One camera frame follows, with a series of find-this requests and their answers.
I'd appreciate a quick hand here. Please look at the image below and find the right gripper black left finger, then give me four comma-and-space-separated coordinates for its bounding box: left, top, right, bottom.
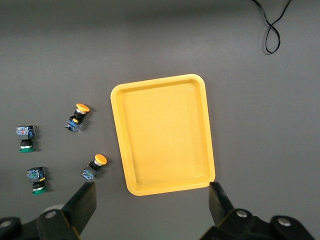
36, 181, 98, 240

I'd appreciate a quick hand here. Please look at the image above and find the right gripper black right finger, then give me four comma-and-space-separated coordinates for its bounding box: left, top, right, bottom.
199, 181, 272, 240

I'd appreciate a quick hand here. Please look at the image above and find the yellow button with green-dot block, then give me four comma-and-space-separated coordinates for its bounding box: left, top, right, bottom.
81, 153, 108, 181

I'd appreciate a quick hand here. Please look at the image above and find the yellow button with yellow-tab block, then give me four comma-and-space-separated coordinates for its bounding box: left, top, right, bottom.
64, 103, 91, 133

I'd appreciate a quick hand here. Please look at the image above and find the green button with yellow-tab block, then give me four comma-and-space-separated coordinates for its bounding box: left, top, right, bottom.
26, 166, 48, 196

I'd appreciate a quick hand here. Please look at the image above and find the green button with red-dot block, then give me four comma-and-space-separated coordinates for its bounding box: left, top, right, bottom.
15, 125, 36, 153

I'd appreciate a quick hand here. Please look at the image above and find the yellow plastic tray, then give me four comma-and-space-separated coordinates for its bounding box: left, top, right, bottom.
110, 73, 217, 197

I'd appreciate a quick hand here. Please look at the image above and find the dark grey table mat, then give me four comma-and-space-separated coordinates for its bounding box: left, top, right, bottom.
0, 0, 320, 240

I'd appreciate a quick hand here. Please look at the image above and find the thin black loose cable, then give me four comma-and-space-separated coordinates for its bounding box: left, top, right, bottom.
251, 0, 293, 55

